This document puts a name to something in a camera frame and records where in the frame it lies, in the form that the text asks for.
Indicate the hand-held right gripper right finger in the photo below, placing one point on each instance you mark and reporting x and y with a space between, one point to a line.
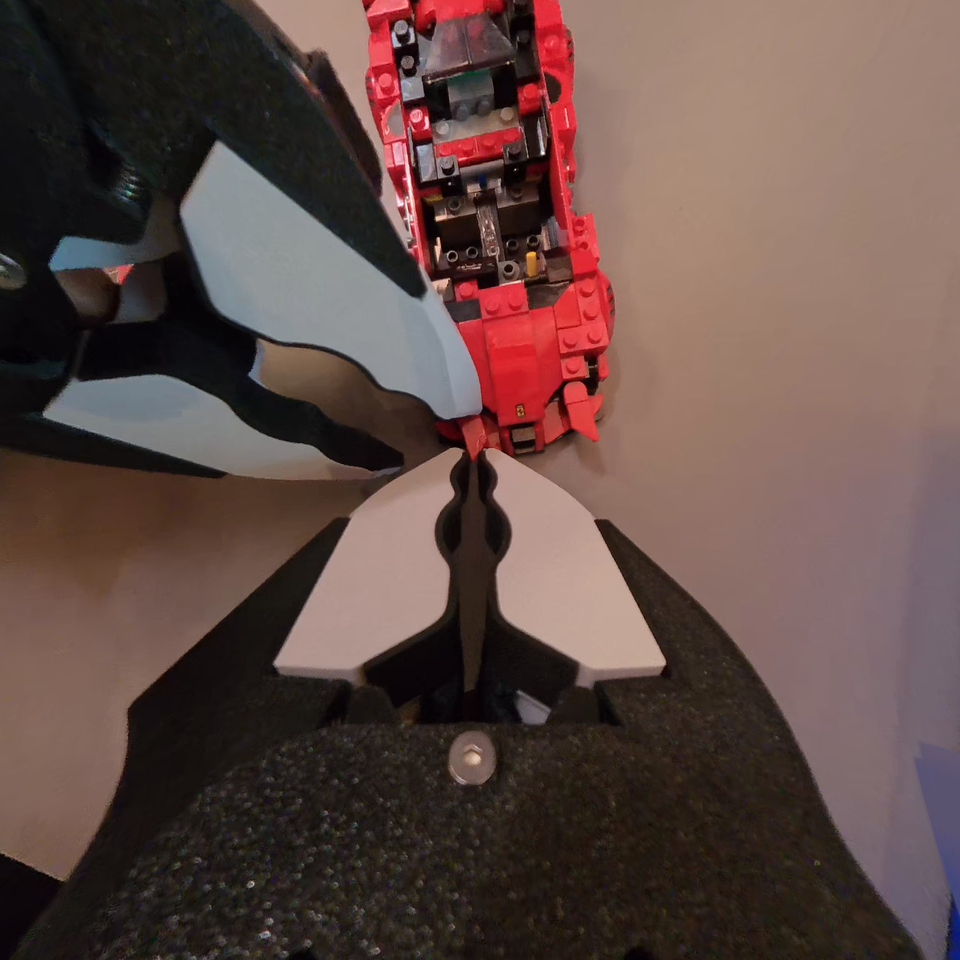
577 592

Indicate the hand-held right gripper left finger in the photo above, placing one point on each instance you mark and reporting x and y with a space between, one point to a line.
382 585

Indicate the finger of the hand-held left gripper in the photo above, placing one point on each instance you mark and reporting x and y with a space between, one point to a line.
315 277
187 427

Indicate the red lego car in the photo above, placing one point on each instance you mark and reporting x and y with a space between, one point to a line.
517 337

